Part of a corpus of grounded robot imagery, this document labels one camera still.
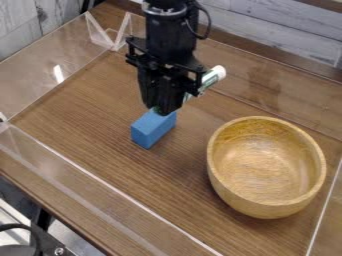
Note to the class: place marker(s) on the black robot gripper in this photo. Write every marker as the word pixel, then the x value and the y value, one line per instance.
pixel 164 55

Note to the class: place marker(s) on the green dry erase marker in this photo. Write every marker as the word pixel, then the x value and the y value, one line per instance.
pixel 205 79

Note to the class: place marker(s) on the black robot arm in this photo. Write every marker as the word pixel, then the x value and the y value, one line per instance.
pixel 205 20

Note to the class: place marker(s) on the brown wooden bowl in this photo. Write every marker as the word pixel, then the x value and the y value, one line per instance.
pixel 267 166

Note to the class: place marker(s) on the blue foam block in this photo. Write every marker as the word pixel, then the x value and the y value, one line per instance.
pixel 152 127

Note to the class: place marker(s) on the clear acrylic tray wall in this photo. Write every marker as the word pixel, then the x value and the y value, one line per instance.
pixel 142 202

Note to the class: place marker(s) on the black metal table bracket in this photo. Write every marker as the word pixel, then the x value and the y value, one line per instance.
pixel 50 246

